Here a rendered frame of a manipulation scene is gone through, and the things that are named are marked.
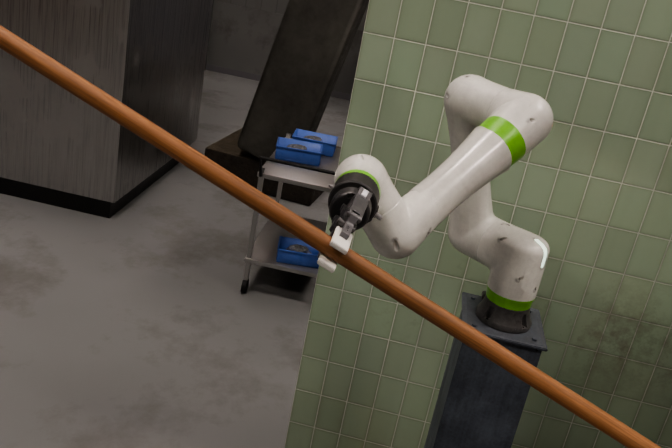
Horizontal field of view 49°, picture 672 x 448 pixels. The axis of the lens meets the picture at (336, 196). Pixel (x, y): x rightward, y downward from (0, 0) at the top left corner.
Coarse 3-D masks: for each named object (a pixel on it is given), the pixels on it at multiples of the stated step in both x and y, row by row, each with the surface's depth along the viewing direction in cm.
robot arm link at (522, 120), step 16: (496, 96) 168; (512, 96) 165; (528, 96) 164; (496, 112) 163; (512, 112) 161; (528, 112) 161; (544, 112) 162; (496, 128) 159; (512, 128) 159; (528, 128) 160; (544, 128) 163; (512, 144) 158; (528, 144) 161; (512, 160) 160
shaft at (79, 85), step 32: (0, 32) 111; (32, 64) 112; (96, 96) 112; (128, 128) 113; (160, 128) 113; (192, 160) 113; (256, 192) 114; (288, 224) 114; (352, 256) 115; (384, 288) 115; (448, 320) 116; (480, 352) 117; (512, 352) 118; (544, 384) 117; (608, 416) 118
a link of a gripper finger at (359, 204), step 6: (360, 192) 125; (354, 198) 124; (360, 198) 124; (366, 198) 125; (354, 204) 121; (360, 204) 122; (366, 204) 123; (348, 210) 121; (354, 210) 119; (360, 210) 121; (348, 216) 119; (360, 216) 119
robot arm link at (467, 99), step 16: (464, 80) 174; (480, 80) 173; (448, 96) 176; (464, 96) 172; (480, 96) 170; (448, 112) 178; (464, 112) 173; (480, 112) 170; (448, 128) 183; (464, 128) 177; (480, 192) 189; (464, 208) 192; (480, 208) 191; (464, 224) 194; (480, 224) 193; (464, 240) 196
